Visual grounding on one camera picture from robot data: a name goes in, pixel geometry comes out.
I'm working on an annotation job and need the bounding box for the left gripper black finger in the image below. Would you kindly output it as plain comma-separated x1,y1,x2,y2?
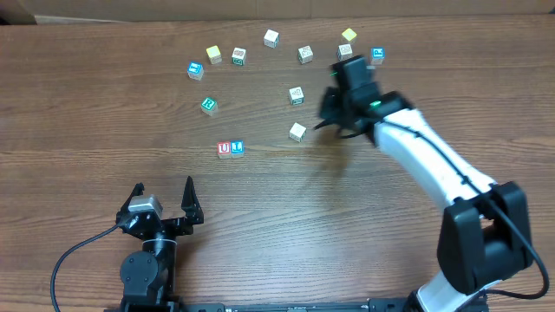
120,183,145,212
181,176,203,218

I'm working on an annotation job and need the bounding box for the red letter U block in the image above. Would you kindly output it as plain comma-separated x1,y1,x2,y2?
217,141,232,159

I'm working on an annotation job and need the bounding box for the blue letter wooden block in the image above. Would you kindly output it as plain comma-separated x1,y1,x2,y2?
231,140,245,158

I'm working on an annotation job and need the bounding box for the green letter R block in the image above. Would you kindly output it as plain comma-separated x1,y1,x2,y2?
200,97,219,116

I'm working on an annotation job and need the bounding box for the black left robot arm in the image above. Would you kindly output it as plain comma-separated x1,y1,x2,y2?
116,178,204,311

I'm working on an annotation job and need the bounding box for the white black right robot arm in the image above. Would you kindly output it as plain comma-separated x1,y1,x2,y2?
320,55,537,311

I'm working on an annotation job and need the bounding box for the blue letter P block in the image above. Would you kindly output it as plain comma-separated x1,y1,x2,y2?
370,47,385,65

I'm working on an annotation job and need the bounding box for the white picture block right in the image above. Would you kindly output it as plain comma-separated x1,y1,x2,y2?
337,44,353,62

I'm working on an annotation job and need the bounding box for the white picture block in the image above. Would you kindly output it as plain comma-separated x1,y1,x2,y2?
297,45,314,64
337,44,353,62

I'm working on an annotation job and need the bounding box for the grapes picture green G block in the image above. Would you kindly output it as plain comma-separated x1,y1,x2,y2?
289,87,304,106

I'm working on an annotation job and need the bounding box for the plain wooden block number 9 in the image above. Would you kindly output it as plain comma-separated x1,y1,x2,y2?
289,123,307,142

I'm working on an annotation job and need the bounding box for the yellow block top right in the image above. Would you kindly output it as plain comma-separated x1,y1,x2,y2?
341,28,357,44

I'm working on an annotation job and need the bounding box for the yellow block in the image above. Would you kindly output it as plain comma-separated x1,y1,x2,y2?
341,28,357,44
206,45,222,65

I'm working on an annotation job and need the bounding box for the white picture block centre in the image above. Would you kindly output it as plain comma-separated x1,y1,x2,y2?
297,45,314,64

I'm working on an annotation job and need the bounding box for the white block top centre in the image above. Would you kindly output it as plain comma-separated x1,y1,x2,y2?
264,29,279,49

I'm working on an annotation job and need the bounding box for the blue block far left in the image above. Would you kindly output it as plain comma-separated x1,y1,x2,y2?
186,62,204,81

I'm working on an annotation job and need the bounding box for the red picture green block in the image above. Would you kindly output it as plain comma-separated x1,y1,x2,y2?
232,48,246,66

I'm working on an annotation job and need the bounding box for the yellow block left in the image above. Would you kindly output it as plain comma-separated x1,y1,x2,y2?
206,45,222,65

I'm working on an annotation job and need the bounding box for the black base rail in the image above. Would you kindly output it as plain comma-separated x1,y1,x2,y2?
103,296,490,312

